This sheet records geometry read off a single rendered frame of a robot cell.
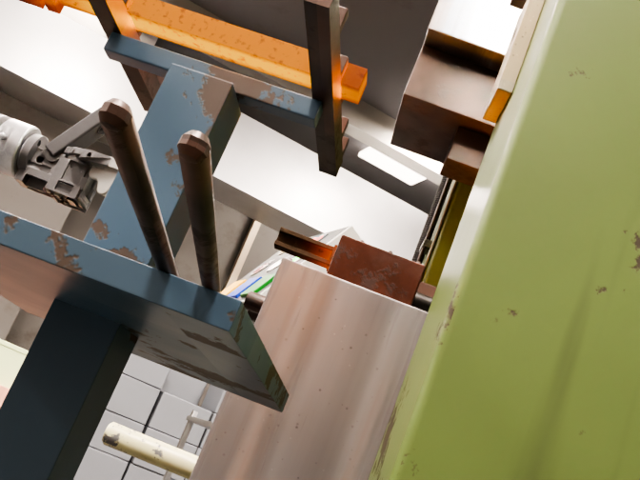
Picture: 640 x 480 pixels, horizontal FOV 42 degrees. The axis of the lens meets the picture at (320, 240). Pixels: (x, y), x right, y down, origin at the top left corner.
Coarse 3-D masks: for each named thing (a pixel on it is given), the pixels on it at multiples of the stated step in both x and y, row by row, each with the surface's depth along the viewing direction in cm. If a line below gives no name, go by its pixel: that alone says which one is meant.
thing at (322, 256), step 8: (280, 232) 132; (288, 232) 131; (296, 232) 131; (280, 240) 132; (288, 240) 132; (296, 240) 132; (304, 240) 131; (312, 240) 131; (280, 248) 132; (288, 248) 131; (296, 248) 131; (304, 248) 131; (312, 248) 132; (320, 248) 132; (328, 248) 131; (296, 256) 133; (304, 256) 131; (312, 256) 130; (320, 256) 131; (328, 256) 131; (320, 264) 132; (328, 264) 129
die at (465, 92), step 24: (432, 72) 133; (456, 72) 133; (480, 72) 134; (408, 96) 132; (432, 96) 132; (456, 96) 132; (480, 96) 132; (408, 120) 140; (432, 120) 136; (456, 120) 133; (480, 120) 131; (408, 144) 148; (432, 144) 144
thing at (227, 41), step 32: (32, 0) 80; (64, 0) 80; (160, 32) 79; (192, 32) 76; (224, 32) 76; (256, 32) 76; (256, 64) 77; (288, 64) 75; (352, 64) 75; (352, 96) 76
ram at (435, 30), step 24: (456, 0) 131; (480, 0) 132; (504, 0) 132; (432, 24) 130; (456, 24) 130; (480, 24) 130; (504, 24) 130; (432, 48) 135; (456, 48) 132; (480, 48) 130; (504, 48) 129
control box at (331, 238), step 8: (328, 232) 187; (336, 232) 180; (344, 232) 177; (352, 232) 178; (320, 240) 183; (328, 240) 178; (336, 240) 176; (272, 256) 204; (280, 256) 197; (288, 256) 190; (272, 264) 193; (304, 264) 172; (312, 264) 173; (256, 272) 195; (264, 272) 189; (272, 272) 182; (240, 280) 200; (264, 288) 171; (240, 296) 179
